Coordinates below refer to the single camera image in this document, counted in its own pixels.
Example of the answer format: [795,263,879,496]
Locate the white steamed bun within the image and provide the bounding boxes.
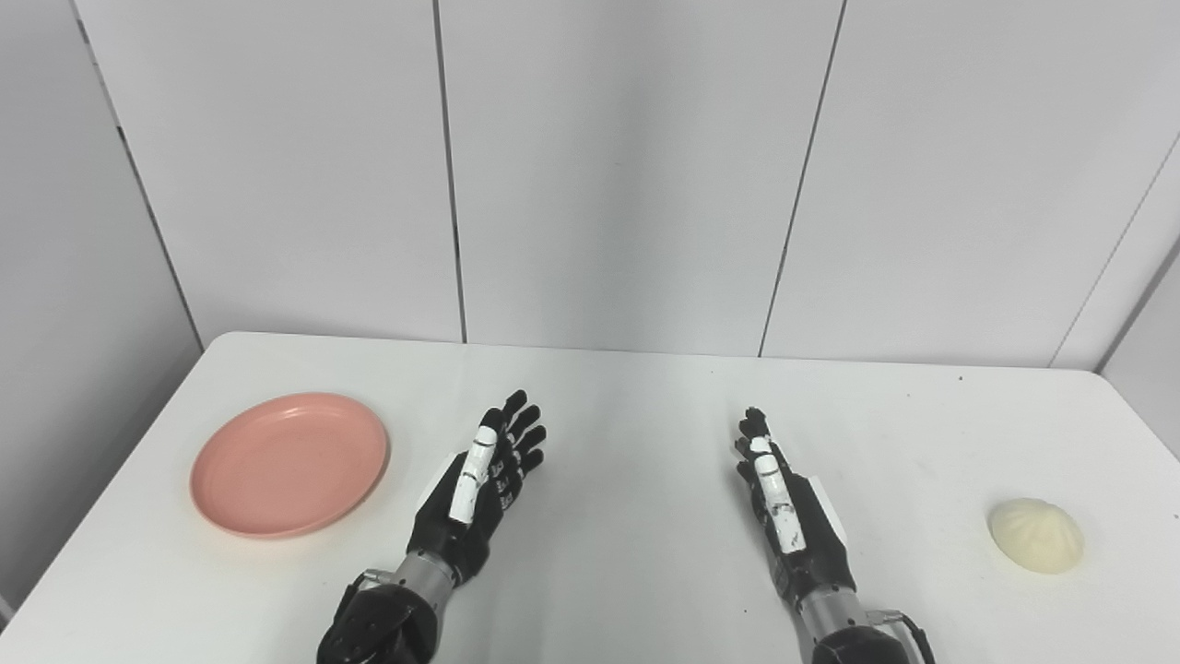
[988,498,1085,575]

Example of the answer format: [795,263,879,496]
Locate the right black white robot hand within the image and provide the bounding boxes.
[735,407,857,614]

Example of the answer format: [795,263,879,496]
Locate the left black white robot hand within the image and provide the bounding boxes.
[407,389,548,586]

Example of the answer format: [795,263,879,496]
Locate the pink round plate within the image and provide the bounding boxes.
[190,393,391,540]

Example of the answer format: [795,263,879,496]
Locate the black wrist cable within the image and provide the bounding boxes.
[867,609,938,664]

